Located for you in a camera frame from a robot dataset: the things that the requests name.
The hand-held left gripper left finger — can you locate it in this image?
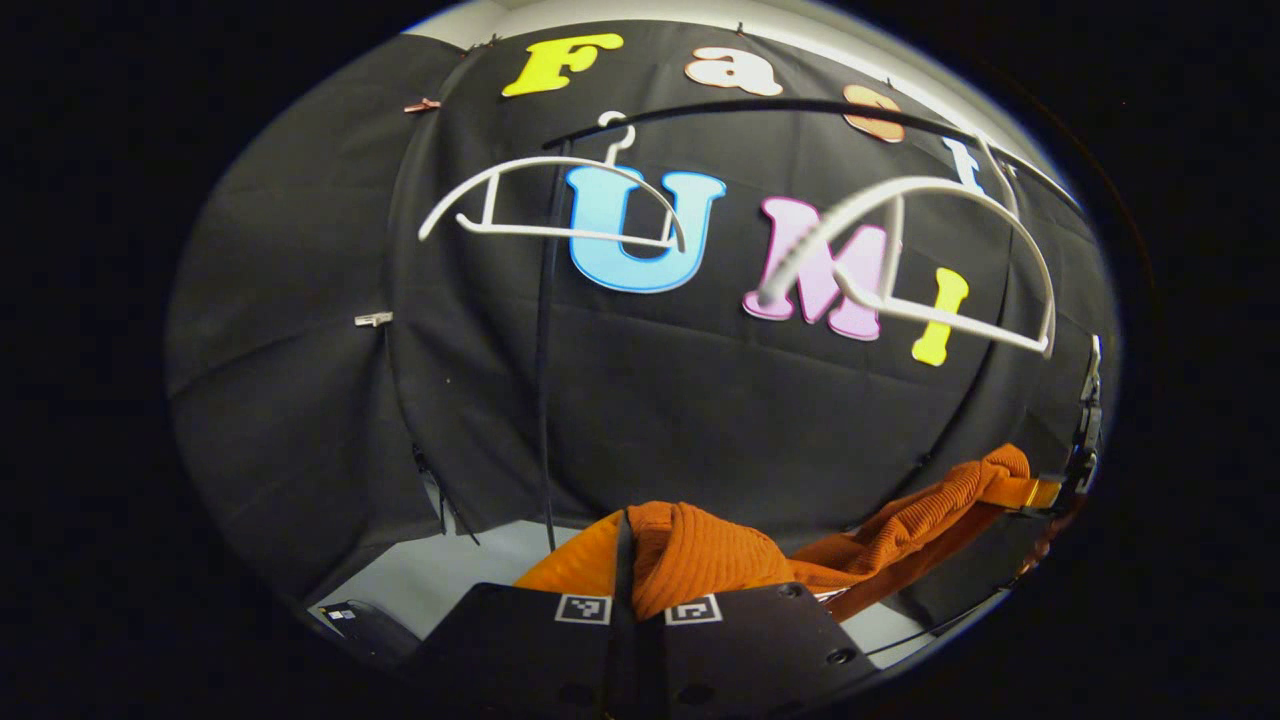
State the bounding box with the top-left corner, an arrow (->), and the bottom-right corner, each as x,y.
405,508 -> 638,720

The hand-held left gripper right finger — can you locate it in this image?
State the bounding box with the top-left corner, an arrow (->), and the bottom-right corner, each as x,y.
637,583 -> 883,720

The orange corduroy jacket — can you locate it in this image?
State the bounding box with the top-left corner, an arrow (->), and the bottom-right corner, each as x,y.
513,443 -> 1041,623

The white plastic hanger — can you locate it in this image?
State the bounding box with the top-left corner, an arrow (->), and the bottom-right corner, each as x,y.
757,135 -> 1058,359
418,112 -> 688,253

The black clothes rack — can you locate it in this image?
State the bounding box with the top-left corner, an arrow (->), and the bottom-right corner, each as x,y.
533,97 -> 1086,553

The black device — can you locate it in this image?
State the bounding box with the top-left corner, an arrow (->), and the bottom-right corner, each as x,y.
315,600 -> 421,666

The black cable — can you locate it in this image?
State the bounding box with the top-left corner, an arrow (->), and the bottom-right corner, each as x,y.
865,588 -> 1011,658

